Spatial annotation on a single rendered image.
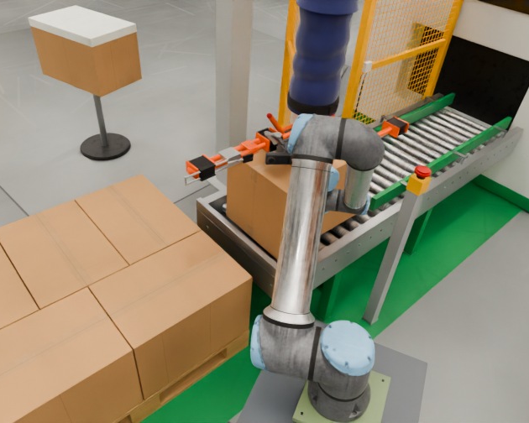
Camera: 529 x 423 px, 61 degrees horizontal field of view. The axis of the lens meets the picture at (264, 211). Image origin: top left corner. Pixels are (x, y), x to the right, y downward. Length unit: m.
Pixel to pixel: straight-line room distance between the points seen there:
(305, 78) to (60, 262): 1.35
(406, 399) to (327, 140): 0.86
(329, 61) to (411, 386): 1.21
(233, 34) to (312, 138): 1.72
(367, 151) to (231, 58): 1.80
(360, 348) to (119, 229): 1.43
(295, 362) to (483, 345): 1.73
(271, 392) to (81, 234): 1.27
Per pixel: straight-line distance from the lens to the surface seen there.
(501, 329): 2.99
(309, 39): 1.84
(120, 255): 2.19
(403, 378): 1.63
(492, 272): 3.30
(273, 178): 1.91
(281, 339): 1.27
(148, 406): 2.25
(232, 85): 2.99
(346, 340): 1.28
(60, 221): 2.44
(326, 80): 1.90
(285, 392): 1.51
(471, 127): 3.66
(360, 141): 1.23
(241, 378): 2.38
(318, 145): 1.23
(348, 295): 2.78
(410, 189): 2.05
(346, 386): 1.32
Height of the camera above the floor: 2.08
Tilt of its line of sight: 40 degrees down
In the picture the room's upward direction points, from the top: 5 degrees clockwise
